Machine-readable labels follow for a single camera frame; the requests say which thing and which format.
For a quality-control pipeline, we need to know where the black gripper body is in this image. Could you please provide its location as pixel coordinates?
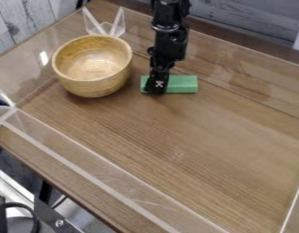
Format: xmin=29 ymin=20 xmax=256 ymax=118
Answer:
xmin=147 ymin=0 xmax=191 ymax=72

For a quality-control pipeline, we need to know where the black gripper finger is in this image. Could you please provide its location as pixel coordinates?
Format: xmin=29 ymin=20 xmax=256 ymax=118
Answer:
xmin=144 ymin=70 xmax=169 ymax=95

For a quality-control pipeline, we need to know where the green rectangular block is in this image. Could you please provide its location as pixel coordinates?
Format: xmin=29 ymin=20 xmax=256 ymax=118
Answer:
xmin=139 ymin=74 xmax=199 ymax=95

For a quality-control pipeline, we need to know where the light wooden bowl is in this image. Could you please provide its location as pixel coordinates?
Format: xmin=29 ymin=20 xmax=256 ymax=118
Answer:
xmin=52 ymin=35 xmax=132 ymax=98

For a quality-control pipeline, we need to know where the black table leg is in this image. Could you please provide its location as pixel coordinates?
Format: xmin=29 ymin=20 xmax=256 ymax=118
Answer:
xmin=38 ymin=181 xmax=53 ymax=204

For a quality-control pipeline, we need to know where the clear acrylic corner bracket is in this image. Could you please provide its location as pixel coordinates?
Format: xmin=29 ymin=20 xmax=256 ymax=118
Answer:
xmin=81 ymin=7 xmax=125 ymax=37

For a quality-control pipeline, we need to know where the clear acrylic tray wall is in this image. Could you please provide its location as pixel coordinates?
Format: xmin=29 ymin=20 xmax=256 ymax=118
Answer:
xmin=0 ymin=11 xmax=299 ymax=233

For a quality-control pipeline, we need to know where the black metal bracket with screw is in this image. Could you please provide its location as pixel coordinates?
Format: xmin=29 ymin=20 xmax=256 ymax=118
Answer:
xmin=33 ymin=202 xmax=84 ymax=233

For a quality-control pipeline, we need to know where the black cable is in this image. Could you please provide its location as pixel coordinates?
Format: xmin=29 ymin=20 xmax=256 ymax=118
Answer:
xmin=2 ymin=202 xmax=40 ymax=233

